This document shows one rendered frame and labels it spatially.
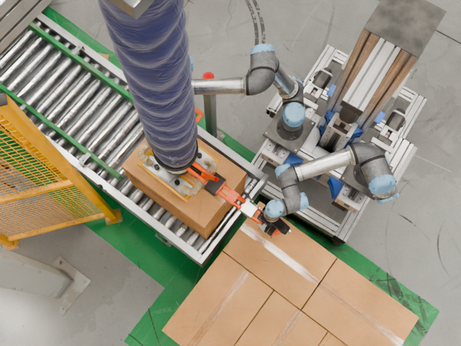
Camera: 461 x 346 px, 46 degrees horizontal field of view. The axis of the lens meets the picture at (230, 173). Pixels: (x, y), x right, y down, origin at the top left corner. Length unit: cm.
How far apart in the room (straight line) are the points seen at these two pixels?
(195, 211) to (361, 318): 121
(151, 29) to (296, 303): 226
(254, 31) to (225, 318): 234
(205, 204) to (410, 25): 145
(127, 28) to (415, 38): 121
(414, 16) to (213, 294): 196
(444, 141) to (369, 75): 237
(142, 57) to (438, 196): 309
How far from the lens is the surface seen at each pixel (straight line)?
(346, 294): 345
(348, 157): 247
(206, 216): 302
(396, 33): 229
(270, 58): 260
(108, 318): 399
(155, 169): 290
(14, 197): 320
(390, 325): 351
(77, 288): 404
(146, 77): 175
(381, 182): 244
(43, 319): 410
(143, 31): 152
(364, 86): 215
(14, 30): 116
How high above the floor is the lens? 391
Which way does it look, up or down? 74 degrees down
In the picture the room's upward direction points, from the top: 3 degrees clockwise
